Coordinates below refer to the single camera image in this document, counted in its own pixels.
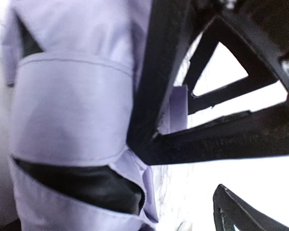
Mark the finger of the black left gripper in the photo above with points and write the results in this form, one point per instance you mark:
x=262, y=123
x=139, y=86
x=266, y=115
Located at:
x=163, y=55
x=259, y=39

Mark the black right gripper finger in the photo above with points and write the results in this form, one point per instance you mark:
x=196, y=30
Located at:
x=231, y=212

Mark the lilac folding umbrella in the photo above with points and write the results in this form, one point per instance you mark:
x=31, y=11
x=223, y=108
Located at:
x=75, y=67

